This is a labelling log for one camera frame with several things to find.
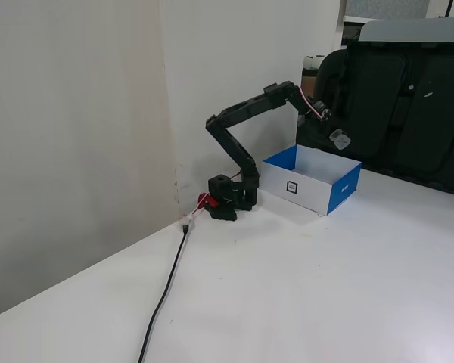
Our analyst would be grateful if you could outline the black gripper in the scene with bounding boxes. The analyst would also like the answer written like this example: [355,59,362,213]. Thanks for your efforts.
[297,99,350,141]

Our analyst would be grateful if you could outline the gray hollow block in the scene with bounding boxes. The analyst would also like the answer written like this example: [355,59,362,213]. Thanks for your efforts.
[328,129,353,152]

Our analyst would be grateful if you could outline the blue and white cardboard box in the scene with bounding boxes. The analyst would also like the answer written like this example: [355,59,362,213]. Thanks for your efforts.
[262,144,363,217]

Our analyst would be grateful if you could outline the large black padded chair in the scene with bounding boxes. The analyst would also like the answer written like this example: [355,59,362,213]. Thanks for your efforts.
[297,18,454,199]

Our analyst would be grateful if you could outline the red white servo wire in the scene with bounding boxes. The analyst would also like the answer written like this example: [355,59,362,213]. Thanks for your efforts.
[294,85,327,121]

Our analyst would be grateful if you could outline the red white supply wire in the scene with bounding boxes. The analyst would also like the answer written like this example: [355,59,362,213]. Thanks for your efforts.
[190,172,244,219]

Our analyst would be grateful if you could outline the white cable connector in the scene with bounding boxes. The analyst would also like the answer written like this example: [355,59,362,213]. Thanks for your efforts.
[177,213,197,232]

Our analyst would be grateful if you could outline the black power cable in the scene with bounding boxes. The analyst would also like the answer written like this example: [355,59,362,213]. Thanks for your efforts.
[137,224,191,363]

